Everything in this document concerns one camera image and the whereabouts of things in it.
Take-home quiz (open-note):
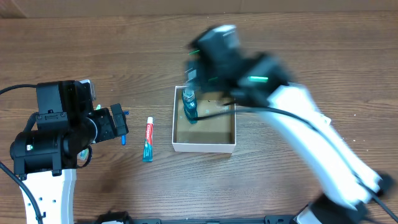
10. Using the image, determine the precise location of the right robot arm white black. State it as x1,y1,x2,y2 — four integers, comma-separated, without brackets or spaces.
185,24,395,223

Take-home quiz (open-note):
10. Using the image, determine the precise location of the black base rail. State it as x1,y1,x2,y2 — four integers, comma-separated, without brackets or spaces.
93,212,295,224

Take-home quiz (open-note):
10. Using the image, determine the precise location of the red teal toothpaste tube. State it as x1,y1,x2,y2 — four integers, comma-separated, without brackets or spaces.
142,117,154,162

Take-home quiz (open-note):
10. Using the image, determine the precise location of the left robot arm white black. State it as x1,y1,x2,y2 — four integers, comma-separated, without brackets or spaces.
10,80,128,223

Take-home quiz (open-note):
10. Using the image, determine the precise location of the green white packet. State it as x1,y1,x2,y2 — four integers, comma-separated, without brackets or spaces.
320,114,331,125

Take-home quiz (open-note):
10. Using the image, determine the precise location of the white cardboard box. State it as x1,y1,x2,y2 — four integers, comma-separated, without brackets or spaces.
172,86,236,154

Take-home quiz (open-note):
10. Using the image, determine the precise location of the blue toothbrush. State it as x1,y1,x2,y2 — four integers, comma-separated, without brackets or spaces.
77,105,129,161

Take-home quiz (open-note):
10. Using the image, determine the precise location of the teal mouthwash bottle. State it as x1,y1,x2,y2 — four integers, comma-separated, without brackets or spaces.
182,88,198,124

